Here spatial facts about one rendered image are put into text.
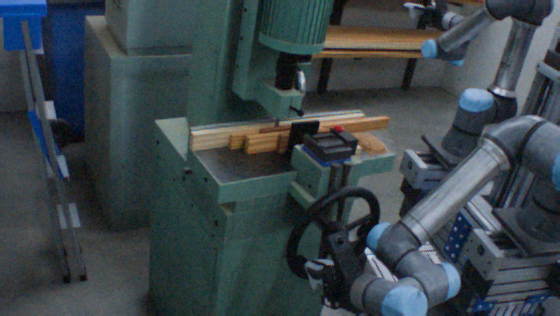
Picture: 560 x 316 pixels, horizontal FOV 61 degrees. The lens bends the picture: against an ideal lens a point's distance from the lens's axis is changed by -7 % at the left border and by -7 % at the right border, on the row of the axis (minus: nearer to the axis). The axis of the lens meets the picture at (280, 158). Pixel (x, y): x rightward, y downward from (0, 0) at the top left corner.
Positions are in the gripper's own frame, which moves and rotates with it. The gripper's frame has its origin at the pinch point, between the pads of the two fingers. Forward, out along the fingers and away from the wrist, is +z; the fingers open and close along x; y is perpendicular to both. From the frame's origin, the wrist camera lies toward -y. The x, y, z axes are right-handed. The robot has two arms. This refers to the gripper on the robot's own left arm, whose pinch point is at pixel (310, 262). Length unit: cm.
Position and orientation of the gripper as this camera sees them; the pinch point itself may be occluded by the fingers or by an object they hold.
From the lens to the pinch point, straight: 123.6
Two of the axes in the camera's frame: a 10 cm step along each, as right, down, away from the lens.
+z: -4.8, -0.3, 8.8
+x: 8.7, -1.6, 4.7
